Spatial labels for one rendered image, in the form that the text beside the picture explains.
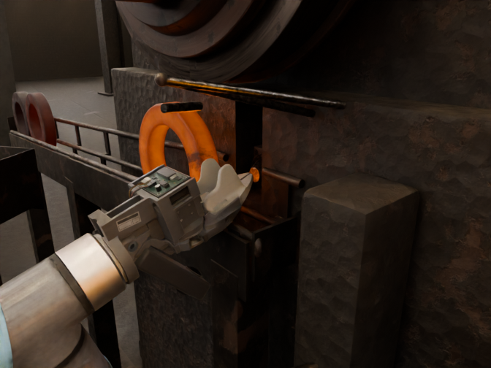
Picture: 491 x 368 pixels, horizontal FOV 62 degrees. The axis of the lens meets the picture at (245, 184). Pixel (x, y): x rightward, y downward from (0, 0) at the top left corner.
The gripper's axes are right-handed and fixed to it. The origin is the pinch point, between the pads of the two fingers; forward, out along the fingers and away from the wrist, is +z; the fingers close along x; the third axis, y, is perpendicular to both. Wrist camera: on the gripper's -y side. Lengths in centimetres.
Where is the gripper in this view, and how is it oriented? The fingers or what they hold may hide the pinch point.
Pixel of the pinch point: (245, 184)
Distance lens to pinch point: 56.0
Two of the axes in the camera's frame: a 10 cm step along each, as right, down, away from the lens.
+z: 7.2, -5.0, 4.8
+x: -6.5, -2.6, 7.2
